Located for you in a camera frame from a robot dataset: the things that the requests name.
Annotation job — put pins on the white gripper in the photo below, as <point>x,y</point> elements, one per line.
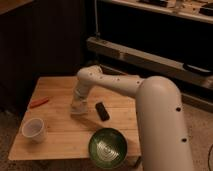
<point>79,104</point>

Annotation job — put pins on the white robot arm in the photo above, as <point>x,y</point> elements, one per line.
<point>162,128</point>

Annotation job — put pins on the black rectangular device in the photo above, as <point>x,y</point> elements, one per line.
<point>102,112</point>

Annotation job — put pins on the orange marker pen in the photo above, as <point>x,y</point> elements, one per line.
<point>39,102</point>

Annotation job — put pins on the green bowl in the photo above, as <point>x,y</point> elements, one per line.
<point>107,148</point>

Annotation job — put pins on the white paper cup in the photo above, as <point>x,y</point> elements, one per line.
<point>34,129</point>

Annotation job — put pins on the grey metal shelf rack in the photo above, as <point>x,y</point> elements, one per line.
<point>158,36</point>

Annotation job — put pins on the black object on shelf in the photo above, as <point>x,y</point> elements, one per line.
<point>197,70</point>

